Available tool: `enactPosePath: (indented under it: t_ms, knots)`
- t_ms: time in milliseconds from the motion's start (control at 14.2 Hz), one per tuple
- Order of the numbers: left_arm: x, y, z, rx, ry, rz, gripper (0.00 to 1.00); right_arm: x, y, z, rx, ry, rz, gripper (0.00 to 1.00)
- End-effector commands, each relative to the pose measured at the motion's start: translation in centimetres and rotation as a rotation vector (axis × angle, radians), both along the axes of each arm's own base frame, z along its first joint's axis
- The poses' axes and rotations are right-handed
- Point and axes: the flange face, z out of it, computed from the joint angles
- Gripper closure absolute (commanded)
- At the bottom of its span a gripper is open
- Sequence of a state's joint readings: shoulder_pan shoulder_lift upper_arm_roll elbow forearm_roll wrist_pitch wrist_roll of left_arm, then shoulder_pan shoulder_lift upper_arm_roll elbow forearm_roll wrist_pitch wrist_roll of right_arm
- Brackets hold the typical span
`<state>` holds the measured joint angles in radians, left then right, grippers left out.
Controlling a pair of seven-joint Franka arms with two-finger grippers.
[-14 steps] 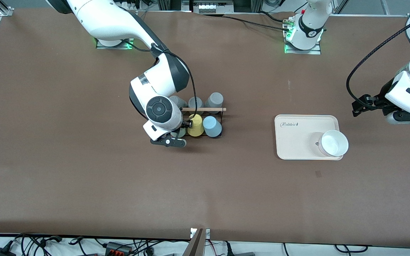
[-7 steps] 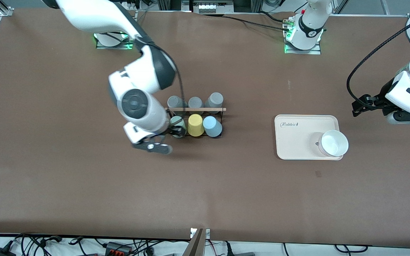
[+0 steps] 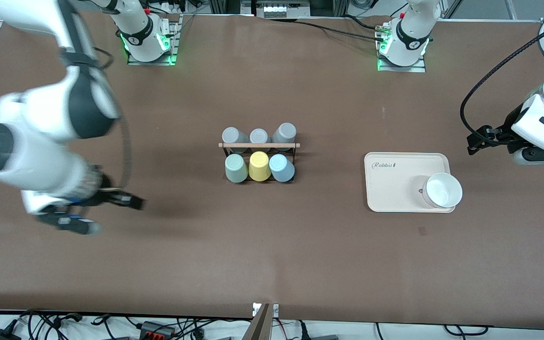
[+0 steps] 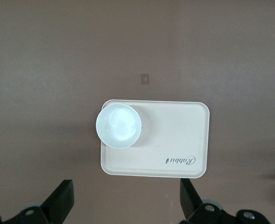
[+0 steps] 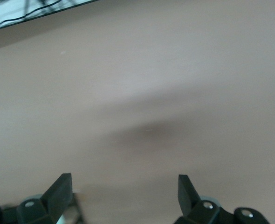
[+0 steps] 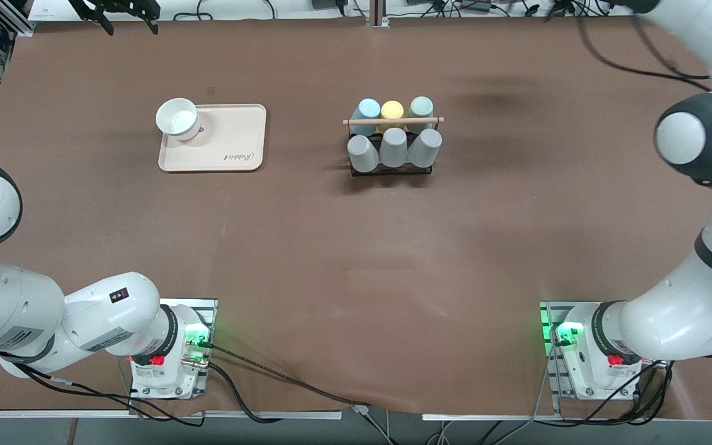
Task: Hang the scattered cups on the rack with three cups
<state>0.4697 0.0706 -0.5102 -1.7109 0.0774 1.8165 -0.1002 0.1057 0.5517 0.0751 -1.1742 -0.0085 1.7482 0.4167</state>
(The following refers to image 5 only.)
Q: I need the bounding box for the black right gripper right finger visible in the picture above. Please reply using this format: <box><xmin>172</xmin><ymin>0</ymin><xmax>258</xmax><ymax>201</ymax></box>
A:
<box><xmin>174</xmin><ymin>174</ymin><xmax>268</xmax><ymax>224</ymax></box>

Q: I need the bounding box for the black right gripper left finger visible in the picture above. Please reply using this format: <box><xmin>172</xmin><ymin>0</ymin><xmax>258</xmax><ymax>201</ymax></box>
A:
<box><xmin>0</xmin><ymin>173</ymin><xmax>73</xmax><ymax>224</ymax></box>

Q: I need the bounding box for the black floor cable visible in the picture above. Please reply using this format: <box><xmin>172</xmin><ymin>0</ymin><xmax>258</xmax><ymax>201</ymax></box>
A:
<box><xmin>22</xmin><ymin>0</ymin><xmax>59</xmax><ymax>15</ymax></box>

